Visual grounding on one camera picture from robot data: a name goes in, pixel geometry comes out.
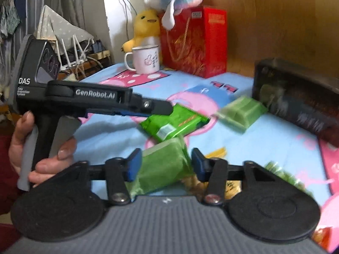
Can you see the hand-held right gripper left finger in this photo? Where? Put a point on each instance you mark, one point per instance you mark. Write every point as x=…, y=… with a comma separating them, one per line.
x=133, y=164

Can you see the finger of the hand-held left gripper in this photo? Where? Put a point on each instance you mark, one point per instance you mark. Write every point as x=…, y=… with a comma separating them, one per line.
x=156, y=105

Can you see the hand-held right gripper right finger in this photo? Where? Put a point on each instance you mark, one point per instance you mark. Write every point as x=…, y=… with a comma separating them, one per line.
x=198, y=164

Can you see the shiny bright green snack packet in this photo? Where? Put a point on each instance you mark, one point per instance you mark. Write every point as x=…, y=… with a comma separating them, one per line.
x=172, y=124

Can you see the matte light green snack packet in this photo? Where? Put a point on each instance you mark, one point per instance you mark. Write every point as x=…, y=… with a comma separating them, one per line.
x=161, y=164

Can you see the ribbed light green snack packet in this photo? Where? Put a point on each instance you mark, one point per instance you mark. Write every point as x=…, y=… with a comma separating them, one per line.
x=241, y=113

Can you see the dark green snack packet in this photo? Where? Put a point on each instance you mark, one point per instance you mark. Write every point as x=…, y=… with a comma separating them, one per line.
x=286, y=177

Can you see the black cardboard box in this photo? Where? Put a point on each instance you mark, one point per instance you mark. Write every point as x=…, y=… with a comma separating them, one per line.
x=291, y=98

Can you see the person's left hand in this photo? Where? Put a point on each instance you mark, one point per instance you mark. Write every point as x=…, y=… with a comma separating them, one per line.
x=50, y=168

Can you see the printed blanket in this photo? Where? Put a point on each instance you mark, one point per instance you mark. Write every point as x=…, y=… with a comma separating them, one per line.
x=111, y=135

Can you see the white router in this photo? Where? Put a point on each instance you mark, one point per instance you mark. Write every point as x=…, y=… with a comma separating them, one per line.
x=69, y=64

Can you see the yellow orange snack packet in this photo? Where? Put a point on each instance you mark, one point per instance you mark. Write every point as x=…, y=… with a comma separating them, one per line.
x=233, y=190

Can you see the white enamel mug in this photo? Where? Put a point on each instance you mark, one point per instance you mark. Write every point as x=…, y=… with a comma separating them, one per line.
x=145, y=60

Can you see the grey patterned cloth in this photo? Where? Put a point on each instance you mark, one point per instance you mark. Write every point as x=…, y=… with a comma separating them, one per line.
x=58, y=26

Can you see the black power adapter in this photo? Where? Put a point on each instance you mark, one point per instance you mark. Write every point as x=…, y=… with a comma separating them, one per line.
x=97, y=47

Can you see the red gift box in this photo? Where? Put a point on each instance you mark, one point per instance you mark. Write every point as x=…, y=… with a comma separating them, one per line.
x=201, y=47

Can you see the yellow duck plush toy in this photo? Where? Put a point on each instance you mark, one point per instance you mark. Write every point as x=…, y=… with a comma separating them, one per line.
x=145, y=26

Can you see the hanging clothes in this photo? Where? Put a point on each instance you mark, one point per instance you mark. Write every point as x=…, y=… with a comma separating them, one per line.
x=9, y=8

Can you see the grey curtain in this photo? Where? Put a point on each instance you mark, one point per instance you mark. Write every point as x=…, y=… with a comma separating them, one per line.
x=74, y=0

